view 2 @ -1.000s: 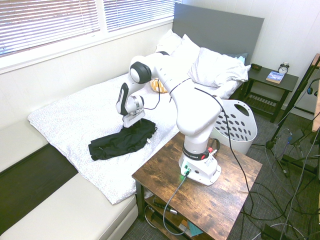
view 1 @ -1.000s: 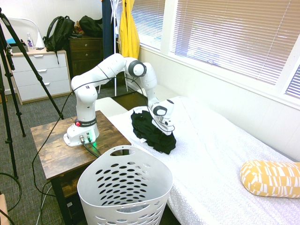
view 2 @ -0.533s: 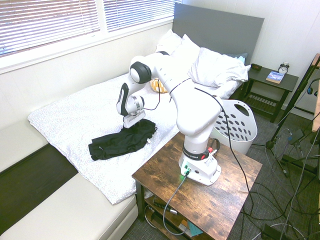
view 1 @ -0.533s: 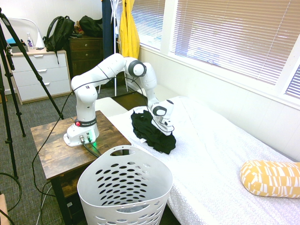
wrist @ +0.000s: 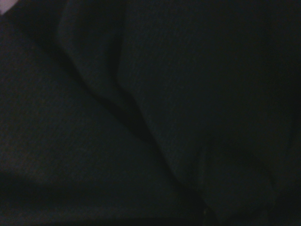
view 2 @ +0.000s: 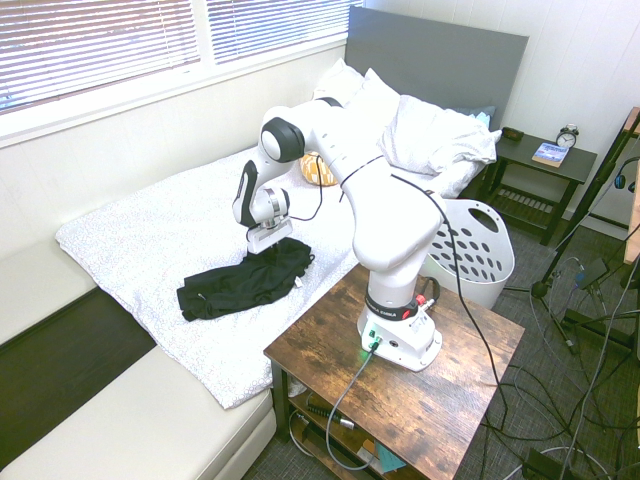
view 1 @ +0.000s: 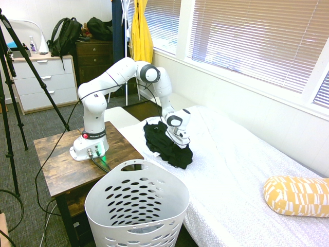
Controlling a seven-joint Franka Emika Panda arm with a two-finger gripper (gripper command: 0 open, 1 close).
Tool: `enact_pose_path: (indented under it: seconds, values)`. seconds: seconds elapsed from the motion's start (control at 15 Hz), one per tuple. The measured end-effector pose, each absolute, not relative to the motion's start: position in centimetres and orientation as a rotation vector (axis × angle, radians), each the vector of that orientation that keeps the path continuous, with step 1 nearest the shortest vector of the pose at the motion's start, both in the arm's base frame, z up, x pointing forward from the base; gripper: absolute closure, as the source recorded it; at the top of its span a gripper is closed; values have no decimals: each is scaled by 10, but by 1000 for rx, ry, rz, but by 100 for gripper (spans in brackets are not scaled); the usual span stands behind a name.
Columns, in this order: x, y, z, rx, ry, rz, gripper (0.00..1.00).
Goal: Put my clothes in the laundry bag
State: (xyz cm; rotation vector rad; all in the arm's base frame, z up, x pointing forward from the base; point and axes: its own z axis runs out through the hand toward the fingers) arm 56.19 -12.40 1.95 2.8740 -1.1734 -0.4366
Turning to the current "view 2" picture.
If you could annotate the cream mattress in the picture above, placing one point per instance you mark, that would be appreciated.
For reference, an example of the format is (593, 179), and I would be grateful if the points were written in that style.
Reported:
(125, 430)

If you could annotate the white speckled duvet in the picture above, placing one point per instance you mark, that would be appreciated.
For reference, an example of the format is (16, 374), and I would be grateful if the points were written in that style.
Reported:
(165, 235)

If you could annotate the black power adapter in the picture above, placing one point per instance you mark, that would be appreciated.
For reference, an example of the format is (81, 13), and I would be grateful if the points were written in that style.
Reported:
(592, 272)

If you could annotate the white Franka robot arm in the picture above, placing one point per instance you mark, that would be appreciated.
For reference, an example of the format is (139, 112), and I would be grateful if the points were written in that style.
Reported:
(390, 225)

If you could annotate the teal paper card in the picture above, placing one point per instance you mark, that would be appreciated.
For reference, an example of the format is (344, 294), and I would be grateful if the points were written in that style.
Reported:
(389, 460)

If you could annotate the small dark box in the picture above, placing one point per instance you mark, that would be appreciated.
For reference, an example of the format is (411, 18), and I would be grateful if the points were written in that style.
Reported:
(512, 134)

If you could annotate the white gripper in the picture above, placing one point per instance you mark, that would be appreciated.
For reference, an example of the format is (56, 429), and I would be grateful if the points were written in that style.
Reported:
(270, 236)

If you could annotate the black alarm clock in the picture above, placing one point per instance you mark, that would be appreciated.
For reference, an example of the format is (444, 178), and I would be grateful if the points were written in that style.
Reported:
(567, 137)

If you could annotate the black box on floor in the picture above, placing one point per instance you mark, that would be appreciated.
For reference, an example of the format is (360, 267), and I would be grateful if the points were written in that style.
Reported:
(545, 462)

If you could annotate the blue headphones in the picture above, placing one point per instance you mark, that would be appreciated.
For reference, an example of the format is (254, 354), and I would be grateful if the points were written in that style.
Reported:
(620, 177)

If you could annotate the narrow white window blind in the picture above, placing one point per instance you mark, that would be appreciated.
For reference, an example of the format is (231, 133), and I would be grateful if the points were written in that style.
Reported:
(280, 25)

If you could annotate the black tripod stand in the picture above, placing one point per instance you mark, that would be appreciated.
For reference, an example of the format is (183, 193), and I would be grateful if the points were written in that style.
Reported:
(590, 200)

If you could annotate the black garment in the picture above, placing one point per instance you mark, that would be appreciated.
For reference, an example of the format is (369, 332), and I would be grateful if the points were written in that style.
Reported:
(250, 282)

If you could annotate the grey headboard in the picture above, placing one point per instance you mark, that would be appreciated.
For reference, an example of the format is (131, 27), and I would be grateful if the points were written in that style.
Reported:
(435, 60)

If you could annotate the yellow patterned pillow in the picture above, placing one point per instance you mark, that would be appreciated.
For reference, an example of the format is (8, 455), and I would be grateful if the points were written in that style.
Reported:
(322, 172)

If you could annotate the blue book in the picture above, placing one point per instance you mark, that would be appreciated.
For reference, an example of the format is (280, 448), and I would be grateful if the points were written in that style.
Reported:
(550, 154)

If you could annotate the white perforated laundry basket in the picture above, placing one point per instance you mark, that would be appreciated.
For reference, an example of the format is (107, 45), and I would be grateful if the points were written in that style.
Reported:
(492, 280)

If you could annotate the black nightstand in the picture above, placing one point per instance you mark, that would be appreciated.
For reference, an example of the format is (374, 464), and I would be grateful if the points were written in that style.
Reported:
(545, 165)

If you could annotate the wide white window blind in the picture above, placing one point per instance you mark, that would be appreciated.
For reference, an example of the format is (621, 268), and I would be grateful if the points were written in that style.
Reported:
(100, 45)

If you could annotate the rustic wooden side table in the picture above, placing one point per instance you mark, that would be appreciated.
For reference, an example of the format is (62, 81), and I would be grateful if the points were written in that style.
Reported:
(425, 400)

